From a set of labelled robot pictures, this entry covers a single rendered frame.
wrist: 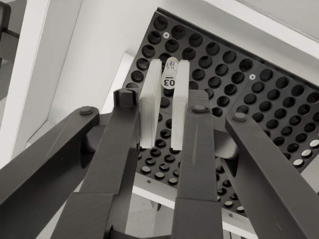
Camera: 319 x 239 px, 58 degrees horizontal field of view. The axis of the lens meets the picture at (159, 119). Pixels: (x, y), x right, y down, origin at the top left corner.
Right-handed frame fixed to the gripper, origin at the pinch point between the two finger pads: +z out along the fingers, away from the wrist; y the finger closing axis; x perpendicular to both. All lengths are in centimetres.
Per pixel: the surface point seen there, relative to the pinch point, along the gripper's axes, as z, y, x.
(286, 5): 25.0, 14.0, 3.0
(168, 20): 11.0, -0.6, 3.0
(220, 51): 11.0, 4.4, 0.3
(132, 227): 101, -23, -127
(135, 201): 97, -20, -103
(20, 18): 82, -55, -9
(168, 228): 37, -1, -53
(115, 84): 16.2, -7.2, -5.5
